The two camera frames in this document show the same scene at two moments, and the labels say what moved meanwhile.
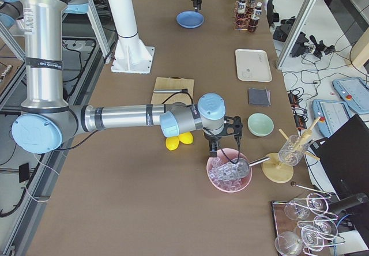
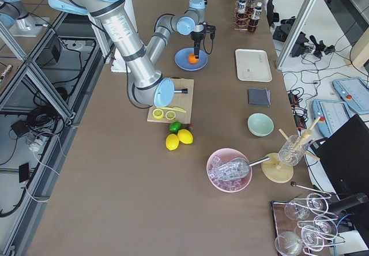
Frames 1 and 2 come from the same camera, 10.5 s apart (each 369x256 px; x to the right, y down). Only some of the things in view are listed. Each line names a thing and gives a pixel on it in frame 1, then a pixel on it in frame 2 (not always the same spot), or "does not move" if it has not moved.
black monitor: x=344 y=155 does not move
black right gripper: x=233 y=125 to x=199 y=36
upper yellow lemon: x=186 y=137 does not move
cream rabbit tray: x=253 y=65 does not move
